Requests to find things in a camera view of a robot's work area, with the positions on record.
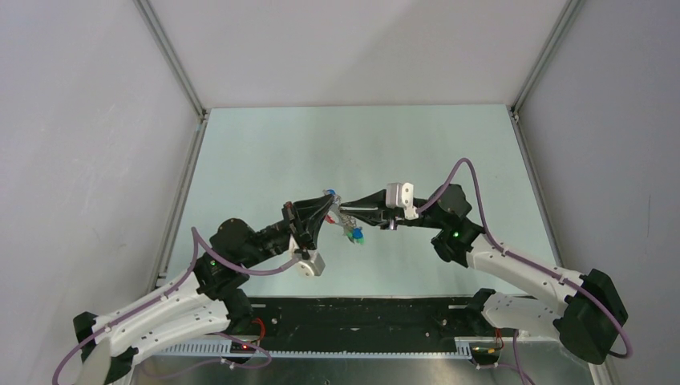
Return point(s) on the grey cable duct rail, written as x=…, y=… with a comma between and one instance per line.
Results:
x=214, y=348

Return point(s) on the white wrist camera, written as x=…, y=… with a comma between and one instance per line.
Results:
x=309, y=262
x=400, y=195

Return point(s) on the red-handled key organizer with rings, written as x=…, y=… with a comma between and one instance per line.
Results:
x=346, y=222

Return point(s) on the aluminium frame post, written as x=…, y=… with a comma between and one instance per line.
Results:
x=167, y=50
x=556, y=36

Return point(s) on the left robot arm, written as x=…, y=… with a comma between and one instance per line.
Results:
x=207, y=297

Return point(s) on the right aluminium frame post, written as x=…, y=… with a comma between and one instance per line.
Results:
x=556, y=36

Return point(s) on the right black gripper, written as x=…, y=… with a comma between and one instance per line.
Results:
x=386, y=217

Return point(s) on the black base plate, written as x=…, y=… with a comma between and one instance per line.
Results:
x=364, y=322

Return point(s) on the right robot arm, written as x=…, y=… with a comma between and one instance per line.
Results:
x=582, y=311

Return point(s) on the left aluminium frame post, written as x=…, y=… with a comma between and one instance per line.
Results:
x=167, y=50

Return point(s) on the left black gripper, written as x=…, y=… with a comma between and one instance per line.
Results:
x=311, y=213

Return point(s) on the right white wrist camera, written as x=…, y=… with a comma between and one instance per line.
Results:
x=400, y=195

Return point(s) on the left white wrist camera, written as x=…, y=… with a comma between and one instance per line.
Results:
x=309, y=262

